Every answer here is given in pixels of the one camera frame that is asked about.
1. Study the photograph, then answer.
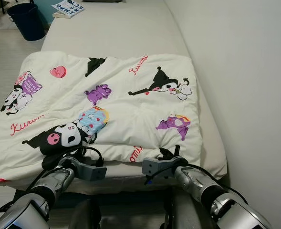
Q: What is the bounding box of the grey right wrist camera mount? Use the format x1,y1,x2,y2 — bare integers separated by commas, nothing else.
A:
141,156,189,181

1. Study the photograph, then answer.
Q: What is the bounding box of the white book blue lettering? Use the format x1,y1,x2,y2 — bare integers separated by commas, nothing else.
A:
52,0,85,19

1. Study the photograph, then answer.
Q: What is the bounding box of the cream cartoon print quilt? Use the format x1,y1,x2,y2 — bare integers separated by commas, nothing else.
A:
0,51,203,185

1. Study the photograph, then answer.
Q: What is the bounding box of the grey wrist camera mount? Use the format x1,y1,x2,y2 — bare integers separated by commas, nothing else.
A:
141,156,189,181
70,159,108,182

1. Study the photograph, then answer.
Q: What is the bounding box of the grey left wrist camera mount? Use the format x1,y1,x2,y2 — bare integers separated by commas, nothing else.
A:
70,159,108,182

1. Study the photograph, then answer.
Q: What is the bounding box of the mattress with beige sheet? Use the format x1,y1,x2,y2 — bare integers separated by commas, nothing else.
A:
0,0,228,195

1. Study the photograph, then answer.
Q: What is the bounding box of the blue plastic waste bin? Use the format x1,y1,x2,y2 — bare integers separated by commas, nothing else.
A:
6,2,47,42

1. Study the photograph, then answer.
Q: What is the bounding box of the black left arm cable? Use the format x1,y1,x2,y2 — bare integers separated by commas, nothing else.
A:
0,145,105,216

